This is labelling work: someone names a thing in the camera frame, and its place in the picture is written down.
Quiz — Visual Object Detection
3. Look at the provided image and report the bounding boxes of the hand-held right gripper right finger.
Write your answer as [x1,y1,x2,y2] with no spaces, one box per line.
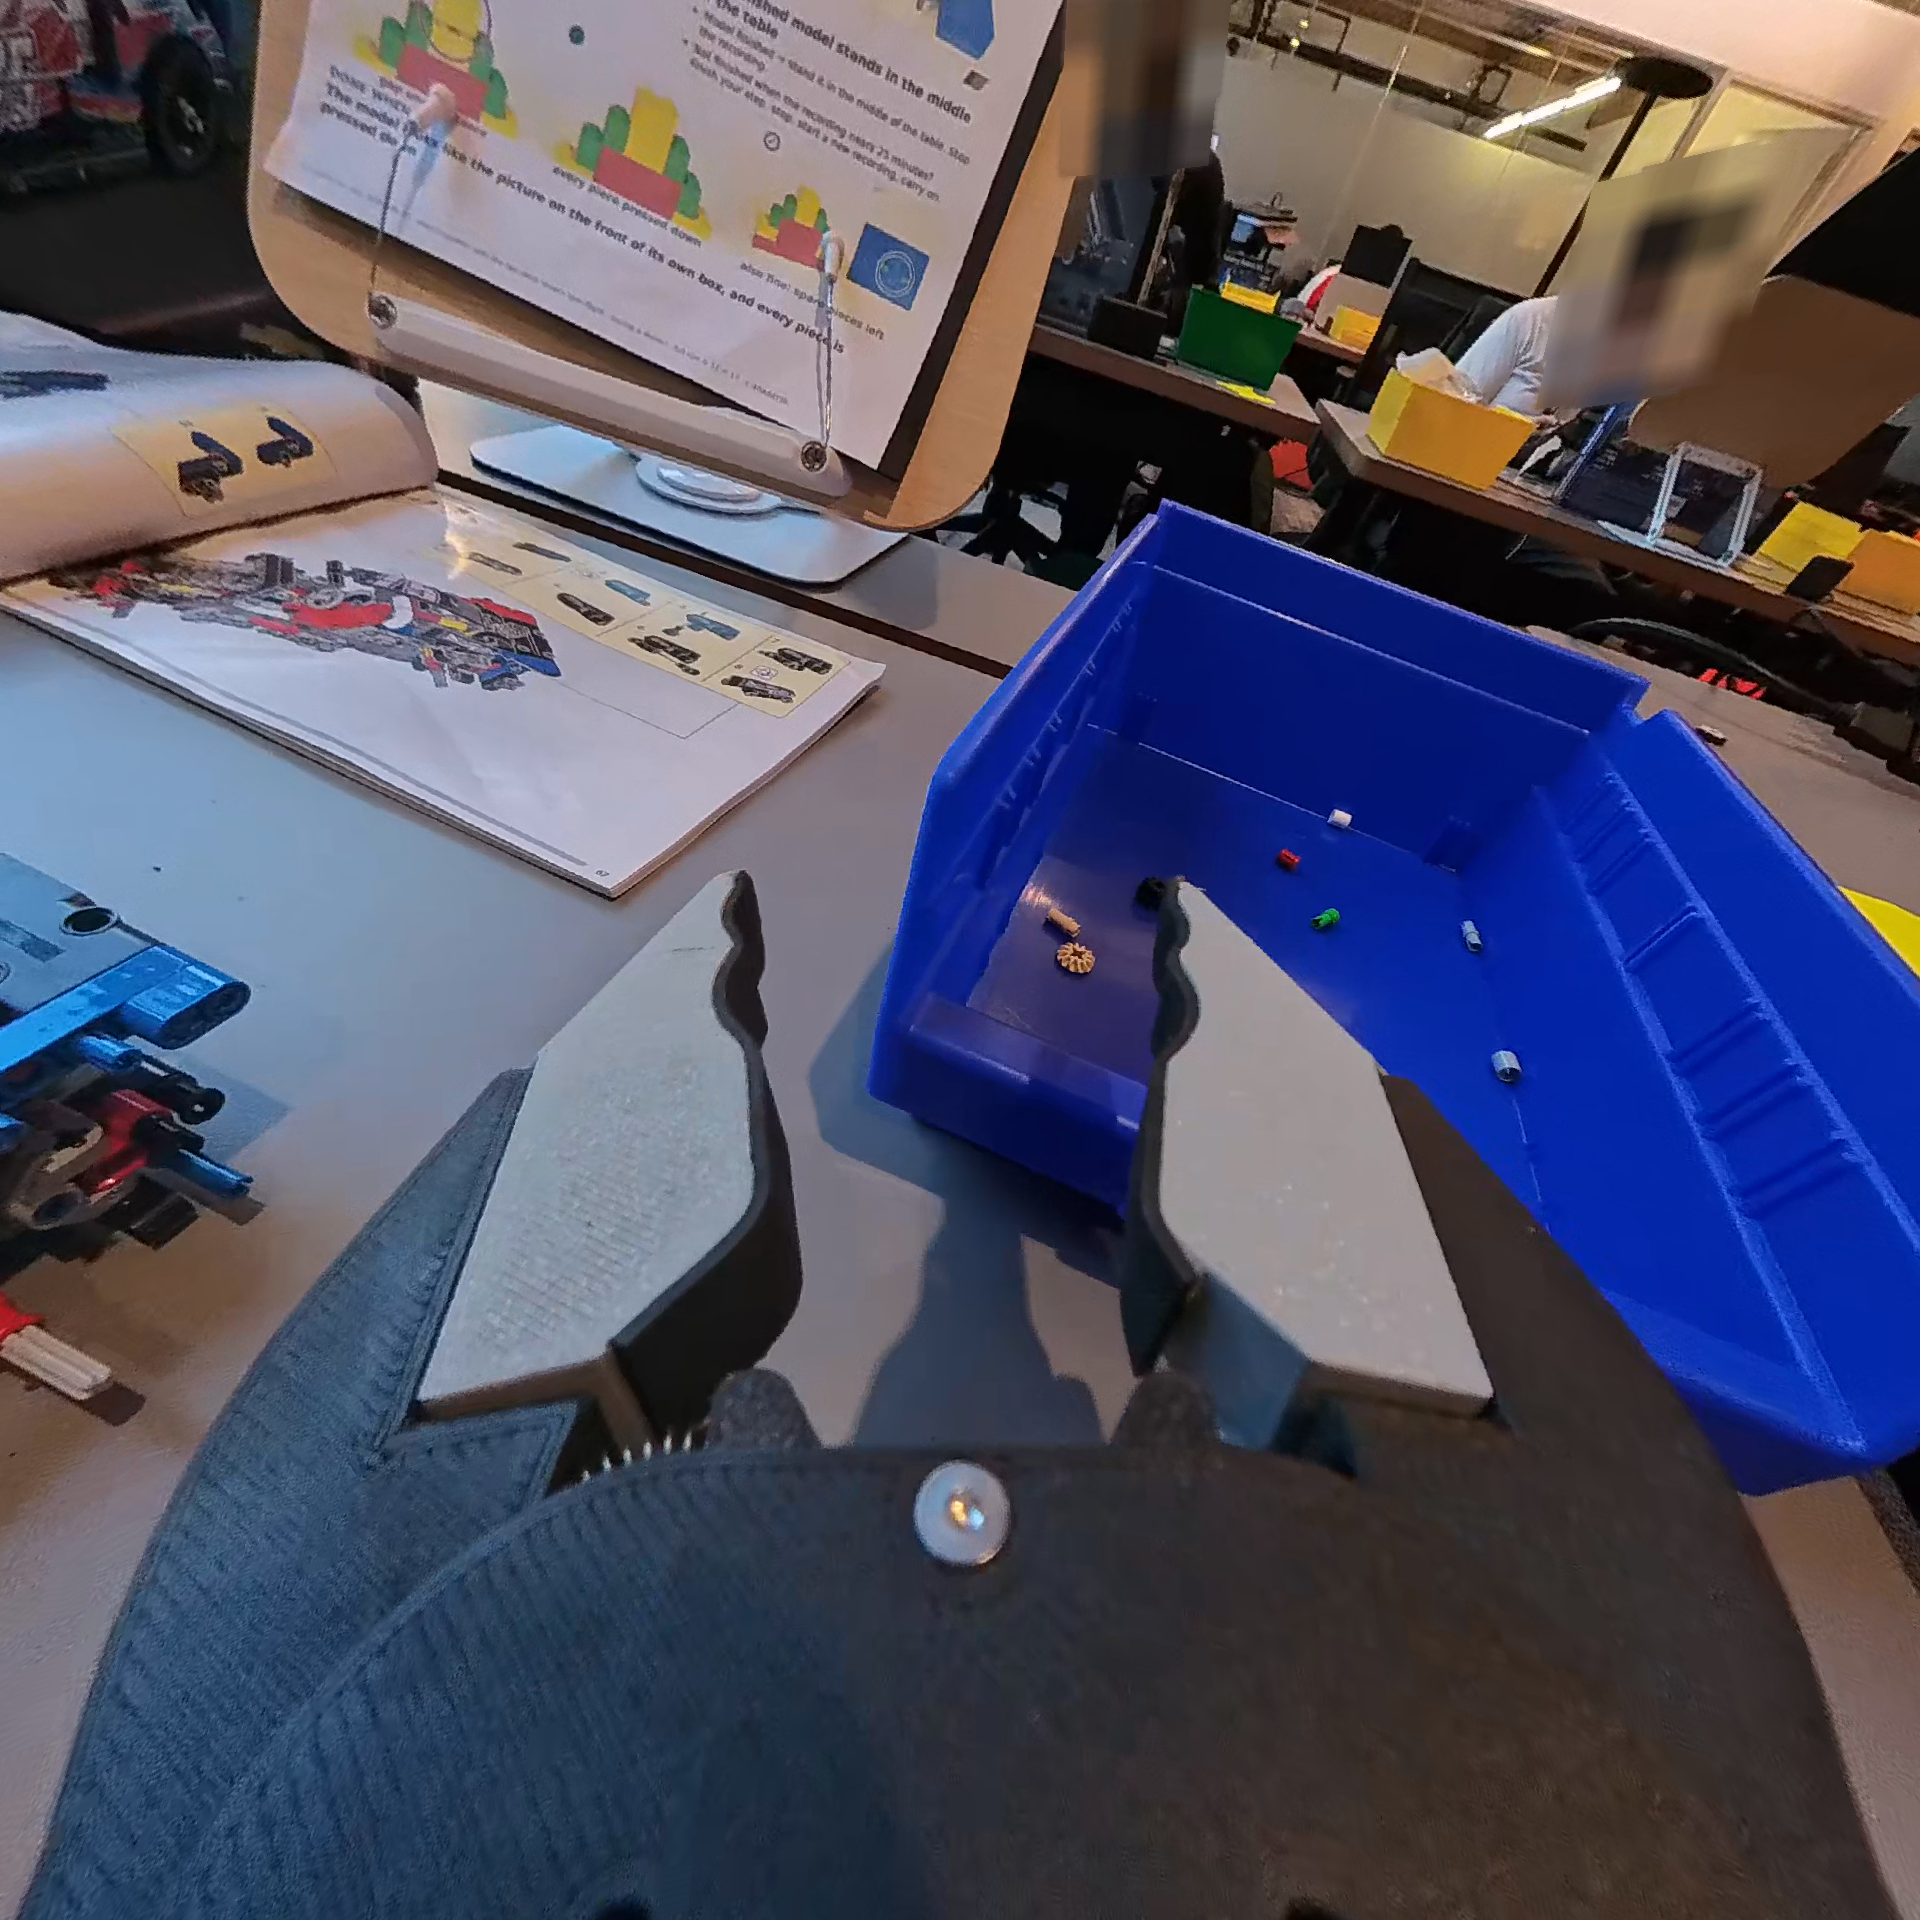
[1120,880,1496,1449]

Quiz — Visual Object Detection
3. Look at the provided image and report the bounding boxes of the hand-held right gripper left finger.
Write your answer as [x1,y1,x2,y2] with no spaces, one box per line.
[416,871,805,1449]

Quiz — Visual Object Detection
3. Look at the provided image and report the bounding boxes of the blue storage bin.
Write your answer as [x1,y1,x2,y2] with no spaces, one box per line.
[870,497,1920,1497]

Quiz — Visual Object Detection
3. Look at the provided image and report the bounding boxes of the brick car chassis model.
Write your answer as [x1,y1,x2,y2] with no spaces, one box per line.
[0,855,254,1403]

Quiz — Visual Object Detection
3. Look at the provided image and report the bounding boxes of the building instruction booklet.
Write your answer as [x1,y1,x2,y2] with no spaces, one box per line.
[0,311,886,898]

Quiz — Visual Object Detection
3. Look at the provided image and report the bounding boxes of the yellow paper sheet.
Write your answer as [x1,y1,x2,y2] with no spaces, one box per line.
[1838,883,1920,976]

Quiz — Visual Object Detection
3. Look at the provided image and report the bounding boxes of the brown wooden table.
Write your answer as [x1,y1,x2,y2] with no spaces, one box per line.
[1316,398,1920,663]
[1030,322,1320,447]

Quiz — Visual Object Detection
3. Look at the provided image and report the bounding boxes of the yellow storage bin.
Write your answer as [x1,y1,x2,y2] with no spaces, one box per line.
[1367,367,1537,491]

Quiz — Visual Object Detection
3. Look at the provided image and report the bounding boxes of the clear acrylic sign holder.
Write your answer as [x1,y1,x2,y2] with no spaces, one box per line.
[1641,440,1764,549]

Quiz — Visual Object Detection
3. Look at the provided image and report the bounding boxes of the green storage bin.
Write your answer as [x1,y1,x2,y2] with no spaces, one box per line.
[1177,286,1305,392]

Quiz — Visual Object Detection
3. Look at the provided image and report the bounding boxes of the printed instruction sheet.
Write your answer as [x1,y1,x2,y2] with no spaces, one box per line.
[267,0,1070,470]

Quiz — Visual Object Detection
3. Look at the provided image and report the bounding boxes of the ceiling light strip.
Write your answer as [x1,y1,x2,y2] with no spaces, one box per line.
[1480,74,1624,143]

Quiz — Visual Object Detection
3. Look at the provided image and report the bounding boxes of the black floor lamp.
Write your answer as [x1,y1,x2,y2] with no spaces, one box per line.
[1533,56,1715,301]

